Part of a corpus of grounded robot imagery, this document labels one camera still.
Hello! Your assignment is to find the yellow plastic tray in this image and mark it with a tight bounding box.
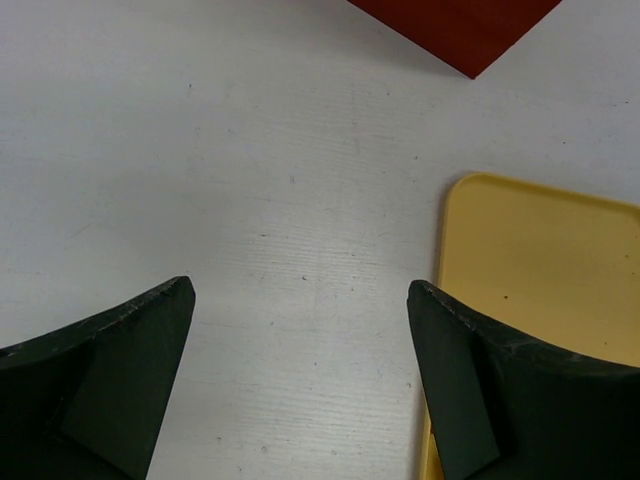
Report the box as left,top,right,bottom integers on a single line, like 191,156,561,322
421,173,639,479

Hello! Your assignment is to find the red paper bag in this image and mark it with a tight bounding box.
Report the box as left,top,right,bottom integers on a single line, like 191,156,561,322
351,0,560,79

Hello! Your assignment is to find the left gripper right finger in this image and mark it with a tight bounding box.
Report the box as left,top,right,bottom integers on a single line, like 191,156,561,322
407,280,639,479

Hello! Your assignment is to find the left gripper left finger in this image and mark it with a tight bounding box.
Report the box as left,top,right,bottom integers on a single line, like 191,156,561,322
1,276,195,479

